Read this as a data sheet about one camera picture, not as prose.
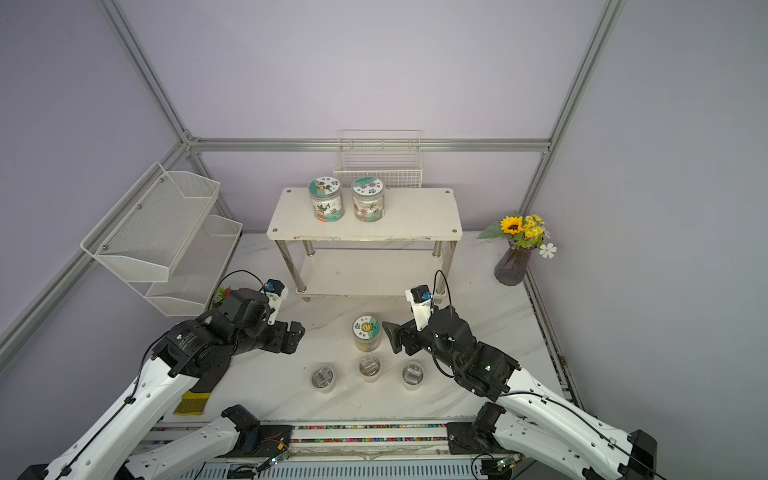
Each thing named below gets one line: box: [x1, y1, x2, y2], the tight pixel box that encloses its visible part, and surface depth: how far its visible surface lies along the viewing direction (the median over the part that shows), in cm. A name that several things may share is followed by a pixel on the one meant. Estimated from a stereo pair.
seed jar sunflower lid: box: [352, 314, 382, 353], surface depth 87 cm
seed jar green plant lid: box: [308, 176, 344, 223], surface depth 73 cm
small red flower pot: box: [212, 286, 232, 308], surface depth 85 cm
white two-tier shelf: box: [267, 188, 463, 302], surface depth 80 cm
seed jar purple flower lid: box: [352, 176, 385, 223], surface depth 73 cm
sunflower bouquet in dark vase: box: [476, 211, 557, 287], surface depth 92 cm
